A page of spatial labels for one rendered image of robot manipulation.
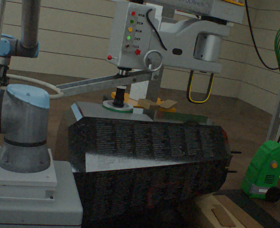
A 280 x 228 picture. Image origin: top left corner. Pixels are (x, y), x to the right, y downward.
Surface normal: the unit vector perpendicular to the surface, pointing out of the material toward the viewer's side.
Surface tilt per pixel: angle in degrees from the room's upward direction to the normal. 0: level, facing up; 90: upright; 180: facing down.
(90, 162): 45
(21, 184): 87
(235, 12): 90
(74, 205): 0
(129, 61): 90
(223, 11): 90
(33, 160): 67
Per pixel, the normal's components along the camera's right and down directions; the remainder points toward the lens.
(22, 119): 0.26, 0.23
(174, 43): 0.44, 0.29
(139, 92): -0.63, 0.07
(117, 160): 0.37, -0.47
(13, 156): -0.08, -0.15
